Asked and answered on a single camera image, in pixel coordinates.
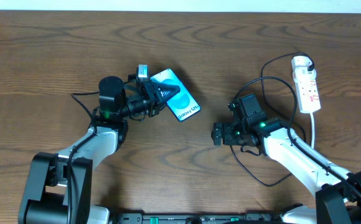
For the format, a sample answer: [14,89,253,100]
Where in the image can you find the blue smartphone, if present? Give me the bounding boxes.
[150,68,201,122]

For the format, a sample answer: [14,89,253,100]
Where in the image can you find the black charger cable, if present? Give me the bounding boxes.
[229,52,316,187]

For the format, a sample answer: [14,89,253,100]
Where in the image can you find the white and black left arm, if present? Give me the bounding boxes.
[17,75,181,223]

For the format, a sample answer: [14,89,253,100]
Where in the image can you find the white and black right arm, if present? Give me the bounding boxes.
[211,94,361,223]

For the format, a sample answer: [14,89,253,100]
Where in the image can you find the white power strip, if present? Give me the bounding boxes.
[291,55,321,114]

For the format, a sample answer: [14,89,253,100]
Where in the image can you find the white power strip cord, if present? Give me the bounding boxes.
[309,112,316,149]

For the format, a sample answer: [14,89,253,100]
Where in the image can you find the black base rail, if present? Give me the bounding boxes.
[108,213,284,224]

